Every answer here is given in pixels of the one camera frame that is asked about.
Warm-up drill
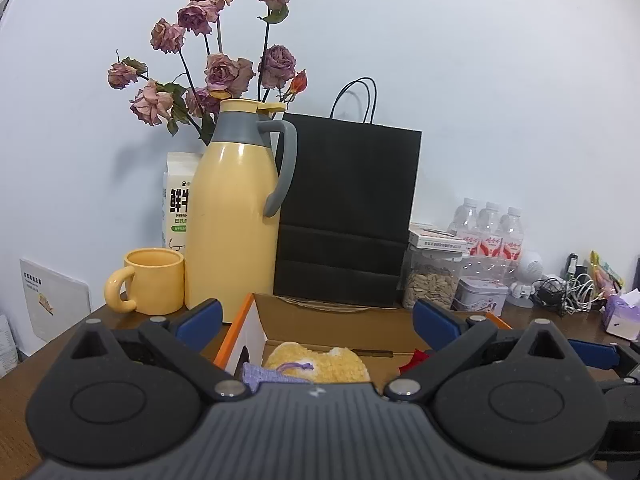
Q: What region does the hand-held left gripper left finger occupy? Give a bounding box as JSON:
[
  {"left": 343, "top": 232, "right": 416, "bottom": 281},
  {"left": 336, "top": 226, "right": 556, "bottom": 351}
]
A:
[{"left": 70, "top": 299, "right": 249, "bottom": 401}]

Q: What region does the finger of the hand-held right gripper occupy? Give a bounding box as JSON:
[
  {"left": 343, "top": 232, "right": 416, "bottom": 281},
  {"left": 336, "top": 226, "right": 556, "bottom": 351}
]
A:
[
  {"left": 597, "top": 379, "right": 640, "bottom": 397},
  {"left": 567, "top": 339, "right": 640, "bottom": 376}
]

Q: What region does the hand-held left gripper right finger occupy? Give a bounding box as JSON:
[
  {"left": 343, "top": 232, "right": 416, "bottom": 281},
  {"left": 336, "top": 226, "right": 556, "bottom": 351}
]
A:
[{"left": 387, "top": 299, "right": 571, "bottom": 401}]

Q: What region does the red artificial flower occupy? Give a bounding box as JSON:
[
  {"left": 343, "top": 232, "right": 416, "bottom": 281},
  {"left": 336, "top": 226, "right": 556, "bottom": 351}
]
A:
[{"left": 398, "top": 349, "right": 437, "bottom": 376}]

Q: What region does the purple knitted pouch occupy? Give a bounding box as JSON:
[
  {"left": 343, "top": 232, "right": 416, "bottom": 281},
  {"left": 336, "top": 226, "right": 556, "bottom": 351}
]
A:
[{"left": 241, "top": 361, "right": 311, "bottom": 393}]

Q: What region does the red cardboard box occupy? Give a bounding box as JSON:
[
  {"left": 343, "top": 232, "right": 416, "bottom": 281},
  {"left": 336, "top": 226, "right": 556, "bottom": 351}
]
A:
[{"left": 214, "top": 292, "right": 516, "bottom": 395}]

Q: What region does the yellow white plush toy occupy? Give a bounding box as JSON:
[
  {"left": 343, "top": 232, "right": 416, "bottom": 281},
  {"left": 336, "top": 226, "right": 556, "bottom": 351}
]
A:
[{"left": 263, "top": 341, "right": 371, "bottom": 385}]

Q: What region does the clear seed container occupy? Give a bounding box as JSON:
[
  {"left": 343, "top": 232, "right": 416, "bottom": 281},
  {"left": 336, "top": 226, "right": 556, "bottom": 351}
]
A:
[{"left": 402, "top": 225, "right": 468, "bottom": 311}]

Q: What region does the purple tissue pack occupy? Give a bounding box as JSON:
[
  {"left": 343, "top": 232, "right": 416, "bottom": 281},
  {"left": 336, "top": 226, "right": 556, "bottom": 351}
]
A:
[{"left": 602, "top": 290, "right": 640, "bottom": 340}]

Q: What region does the small printed tin box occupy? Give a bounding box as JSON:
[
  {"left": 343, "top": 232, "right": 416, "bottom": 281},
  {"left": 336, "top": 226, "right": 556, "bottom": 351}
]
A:
[{"left": 452, "top": 276, "right": 508, "bottom": 316}]

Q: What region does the yellow mug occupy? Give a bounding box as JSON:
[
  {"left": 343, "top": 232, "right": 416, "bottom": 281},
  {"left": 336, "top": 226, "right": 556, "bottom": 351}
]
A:
[{"left": 104, "top": 248, "right": 186, "bottom": 315}]

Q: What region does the colourful snack packet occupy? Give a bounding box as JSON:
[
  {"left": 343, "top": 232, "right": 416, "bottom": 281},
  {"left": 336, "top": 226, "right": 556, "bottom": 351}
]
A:
[{"left": 590, "top": 251, "right": 623, "bottom": 293}]

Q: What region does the plastic water bottle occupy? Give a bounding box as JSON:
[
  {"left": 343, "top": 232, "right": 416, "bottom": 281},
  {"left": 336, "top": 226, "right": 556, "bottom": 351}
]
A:
[
  {"left": 500, "top": 206, "right": 526, "bottom": 281},
  {"left": 447, "top": 197, "right": 483, "bottom": 241},
  {"left": 475, "top": 201, "right": 504, "bottom": 276}
]

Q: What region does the yellow thermos jug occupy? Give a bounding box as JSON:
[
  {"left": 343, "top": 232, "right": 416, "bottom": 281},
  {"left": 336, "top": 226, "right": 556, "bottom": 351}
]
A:
[{"left": 185, "top": 99, "right": 298, "bottom": 323}]

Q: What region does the white robot toy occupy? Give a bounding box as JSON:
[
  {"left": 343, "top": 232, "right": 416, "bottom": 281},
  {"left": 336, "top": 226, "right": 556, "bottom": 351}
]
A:
[{"left": 509, "top": 250, "right": 545, "bottom": 308}]

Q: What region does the white milk carton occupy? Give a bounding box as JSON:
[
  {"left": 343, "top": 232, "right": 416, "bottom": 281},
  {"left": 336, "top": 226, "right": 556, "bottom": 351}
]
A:
[{"left": 162, "top": 151, "right": 206, "bottom": 261}]

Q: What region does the black paper bag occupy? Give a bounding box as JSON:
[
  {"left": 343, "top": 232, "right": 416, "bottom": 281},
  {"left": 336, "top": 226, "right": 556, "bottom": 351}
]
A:
[{"left": 273, "top": 78, "right": 422, "bottom": 308}]

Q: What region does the white printed board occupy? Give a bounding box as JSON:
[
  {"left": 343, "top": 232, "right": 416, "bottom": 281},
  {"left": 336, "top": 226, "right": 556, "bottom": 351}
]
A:
[{"left": 20, "top": 258, "right": 91, "bottom": 343}]

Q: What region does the stack of printed papers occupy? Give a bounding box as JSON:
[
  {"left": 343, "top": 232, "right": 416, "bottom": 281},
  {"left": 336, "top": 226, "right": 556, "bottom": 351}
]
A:
[{"left": 0, "top": 312, "right": 19, "bottom": 376}]

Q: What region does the dried rose bouquet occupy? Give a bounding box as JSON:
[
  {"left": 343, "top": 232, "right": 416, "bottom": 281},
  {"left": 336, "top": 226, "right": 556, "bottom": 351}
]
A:
[{"left": 107, "top": 0, "right": 308, "bottom": 146}]

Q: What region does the tangle of charger cables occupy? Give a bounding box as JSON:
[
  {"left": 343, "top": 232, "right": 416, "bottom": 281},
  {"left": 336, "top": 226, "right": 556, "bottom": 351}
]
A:
[{"left": 532, "top": 254, "right": 608, "bottom": 316}]

